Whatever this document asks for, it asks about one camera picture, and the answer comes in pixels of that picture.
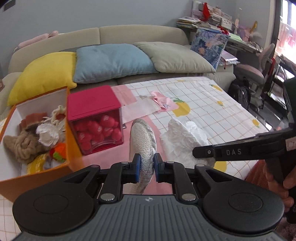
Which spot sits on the white orange storage box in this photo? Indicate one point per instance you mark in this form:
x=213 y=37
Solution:
x=17 y=178

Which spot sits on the silver grey knit slipper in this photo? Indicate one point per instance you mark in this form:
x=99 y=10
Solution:
x=143 y=142

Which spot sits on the pink office chair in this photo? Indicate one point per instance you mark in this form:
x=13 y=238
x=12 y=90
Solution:
x=255 y=77

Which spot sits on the fruit print checkered tablecloth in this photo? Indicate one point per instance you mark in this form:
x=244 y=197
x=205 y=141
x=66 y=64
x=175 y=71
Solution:
x=200 y=100

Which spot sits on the pink paper mat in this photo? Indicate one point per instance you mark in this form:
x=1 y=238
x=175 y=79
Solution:
x=134 y=107

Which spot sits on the light blue cushion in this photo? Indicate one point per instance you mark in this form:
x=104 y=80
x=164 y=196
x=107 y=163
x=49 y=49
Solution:
x=99 y=63

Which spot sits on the black backpack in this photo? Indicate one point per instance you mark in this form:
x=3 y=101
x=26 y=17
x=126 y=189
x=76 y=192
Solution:
x=239 y=91

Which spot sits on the orange green crochet toy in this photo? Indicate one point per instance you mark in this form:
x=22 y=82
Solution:
x=58 y=152

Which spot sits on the pink small pouch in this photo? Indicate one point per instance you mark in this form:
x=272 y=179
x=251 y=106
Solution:
x=165 y=103

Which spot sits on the yellow cushion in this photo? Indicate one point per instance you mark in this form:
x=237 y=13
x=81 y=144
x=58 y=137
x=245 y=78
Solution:
x=49 y=72

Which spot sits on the cluttered desk with books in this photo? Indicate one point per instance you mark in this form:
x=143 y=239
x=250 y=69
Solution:
x=213 y=18

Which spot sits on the pink plush on sofa back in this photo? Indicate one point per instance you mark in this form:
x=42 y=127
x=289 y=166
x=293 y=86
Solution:
x=36 y=39

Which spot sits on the brown knotted plush toy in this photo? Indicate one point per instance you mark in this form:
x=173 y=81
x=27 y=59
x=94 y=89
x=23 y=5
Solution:
x=25 y=147

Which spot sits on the white crinkled plastic bag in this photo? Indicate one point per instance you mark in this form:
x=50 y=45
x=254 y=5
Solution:
x=179 y=141

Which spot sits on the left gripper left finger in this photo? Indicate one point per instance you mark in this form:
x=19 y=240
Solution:
x=114 y=178

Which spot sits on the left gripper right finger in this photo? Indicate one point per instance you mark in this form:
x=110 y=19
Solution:
x=175 y=174

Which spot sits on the white pink crochet toy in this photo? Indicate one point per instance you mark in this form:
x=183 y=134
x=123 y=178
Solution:
x=52 y=130

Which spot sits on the right human hand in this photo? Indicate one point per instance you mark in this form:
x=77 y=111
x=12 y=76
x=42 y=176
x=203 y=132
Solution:
x=281 y=189

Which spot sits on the beige cushion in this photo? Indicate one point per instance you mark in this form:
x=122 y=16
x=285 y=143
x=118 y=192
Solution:
x=175 y=58

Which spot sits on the blue printed box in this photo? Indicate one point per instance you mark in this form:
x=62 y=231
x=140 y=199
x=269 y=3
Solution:
x=209 y=44

